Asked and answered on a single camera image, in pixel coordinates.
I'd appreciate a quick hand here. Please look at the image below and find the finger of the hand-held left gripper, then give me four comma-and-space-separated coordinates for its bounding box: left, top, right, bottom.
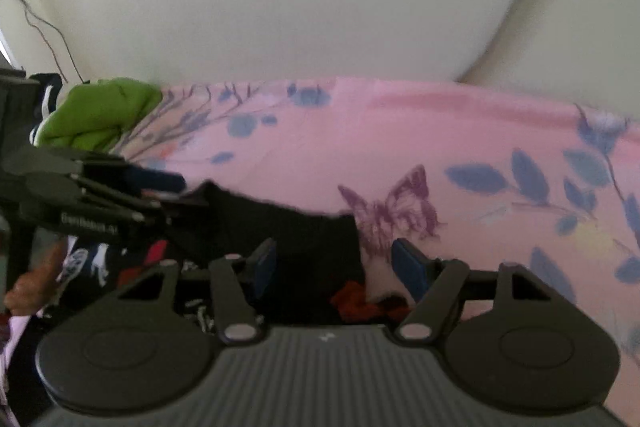
80, 182, 211, 228
80, 162, 189, 195

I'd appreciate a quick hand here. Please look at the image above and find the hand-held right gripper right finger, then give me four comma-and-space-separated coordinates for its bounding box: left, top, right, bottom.
391, 238, 556, 344

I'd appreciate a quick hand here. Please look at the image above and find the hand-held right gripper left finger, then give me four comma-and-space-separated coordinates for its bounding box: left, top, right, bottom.
117, 238, 278, 344

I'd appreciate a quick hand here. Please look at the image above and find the black red white printed garment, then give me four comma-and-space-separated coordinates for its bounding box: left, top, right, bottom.
55, 181, 416, 333

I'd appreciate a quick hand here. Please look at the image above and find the person's left hand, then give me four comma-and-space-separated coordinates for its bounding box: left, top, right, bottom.
5, 242, 67, 316

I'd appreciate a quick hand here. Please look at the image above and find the green garment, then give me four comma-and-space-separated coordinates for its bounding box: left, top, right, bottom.
37, 78, 163, 152

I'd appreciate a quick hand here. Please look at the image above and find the navy white striped garment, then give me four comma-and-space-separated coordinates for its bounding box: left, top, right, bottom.
27, 74, 68, 145

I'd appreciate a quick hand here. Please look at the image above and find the pink floral bed sheet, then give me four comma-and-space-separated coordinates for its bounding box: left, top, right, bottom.
115, 77, 640, 427

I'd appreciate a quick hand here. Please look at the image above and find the black wall cable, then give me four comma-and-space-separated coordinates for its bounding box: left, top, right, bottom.
0, 0, 83, 85

